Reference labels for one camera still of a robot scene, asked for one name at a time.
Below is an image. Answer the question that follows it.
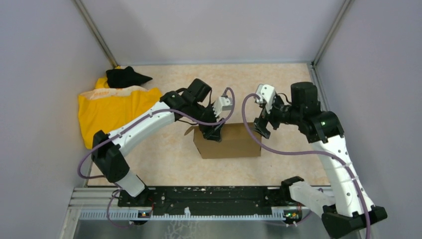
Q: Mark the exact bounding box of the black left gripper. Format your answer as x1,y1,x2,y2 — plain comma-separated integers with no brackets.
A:
190,101,226,142

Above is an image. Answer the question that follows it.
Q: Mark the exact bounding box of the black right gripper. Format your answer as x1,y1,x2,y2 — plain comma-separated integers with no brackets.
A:
249,96,302,138

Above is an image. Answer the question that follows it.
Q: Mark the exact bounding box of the brown cardboard box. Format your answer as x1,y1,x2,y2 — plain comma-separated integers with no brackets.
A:
184,123,261,159

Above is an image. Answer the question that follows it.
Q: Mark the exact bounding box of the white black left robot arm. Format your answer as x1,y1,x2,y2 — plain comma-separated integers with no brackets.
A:
91,79,235,206

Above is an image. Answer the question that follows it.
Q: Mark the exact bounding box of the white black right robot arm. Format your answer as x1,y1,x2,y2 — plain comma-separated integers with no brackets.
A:
253,82,388,239

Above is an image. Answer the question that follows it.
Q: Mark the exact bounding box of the black cloth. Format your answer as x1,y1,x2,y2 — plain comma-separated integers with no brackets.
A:
106,66,153,88

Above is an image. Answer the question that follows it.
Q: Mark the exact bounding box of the yellow cloth garment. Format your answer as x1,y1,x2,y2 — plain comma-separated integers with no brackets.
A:
78,76,162,149

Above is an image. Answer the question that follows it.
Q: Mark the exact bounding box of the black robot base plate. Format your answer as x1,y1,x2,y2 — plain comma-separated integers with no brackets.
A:
118,186,299,216

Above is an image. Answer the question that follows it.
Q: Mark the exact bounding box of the white slotted cable duct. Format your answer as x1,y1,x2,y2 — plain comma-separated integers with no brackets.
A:
79,209,286,221

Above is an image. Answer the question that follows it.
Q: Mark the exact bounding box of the aluminium frame rail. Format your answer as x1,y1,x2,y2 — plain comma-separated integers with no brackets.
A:
69,186,298,215

